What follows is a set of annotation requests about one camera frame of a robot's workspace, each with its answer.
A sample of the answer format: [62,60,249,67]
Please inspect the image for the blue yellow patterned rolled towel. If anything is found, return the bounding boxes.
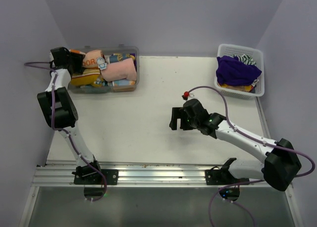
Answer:
[108,53,135,63]

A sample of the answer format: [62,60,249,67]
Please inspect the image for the black white striped towel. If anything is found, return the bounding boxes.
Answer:
[228,54,257,66]

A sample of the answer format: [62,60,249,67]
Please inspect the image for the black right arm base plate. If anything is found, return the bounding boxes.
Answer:
[205,166,250,185]

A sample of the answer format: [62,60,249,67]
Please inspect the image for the yellow striped rolled towel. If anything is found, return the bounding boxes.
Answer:
[70,69,104,87]

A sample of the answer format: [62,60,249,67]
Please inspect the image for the light blue orange rolled towel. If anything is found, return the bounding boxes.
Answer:
[107,79,136,87]

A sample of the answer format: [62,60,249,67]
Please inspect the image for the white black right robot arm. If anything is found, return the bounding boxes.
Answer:
[169,99,302,191]

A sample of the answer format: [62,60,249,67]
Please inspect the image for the clear plastic storage bin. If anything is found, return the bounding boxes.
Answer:
[68,45,140,93]

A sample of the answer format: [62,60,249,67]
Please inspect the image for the pink terry towel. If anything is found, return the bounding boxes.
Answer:
[99,58,137,82]

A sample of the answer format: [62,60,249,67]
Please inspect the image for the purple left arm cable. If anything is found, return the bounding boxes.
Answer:
[24,61,108,202]

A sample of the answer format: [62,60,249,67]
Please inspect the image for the orange white towel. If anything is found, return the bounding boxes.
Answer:
[70,49,105,74]

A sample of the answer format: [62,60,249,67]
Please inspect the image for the aluminium table edge rail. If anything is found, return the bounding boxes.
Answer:
[32,162,293,188]

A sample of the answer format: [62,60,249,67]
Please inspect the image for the purple towel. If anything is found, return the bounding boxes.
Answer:
[216,55,262,87]

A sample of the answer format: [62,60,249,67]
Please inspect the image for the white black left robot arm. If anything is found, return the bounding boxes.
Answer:
[37,47,103,184]

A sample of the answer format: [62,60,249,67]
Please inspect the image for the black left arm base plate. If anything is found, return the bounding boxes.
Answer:
[72,169,119,185]

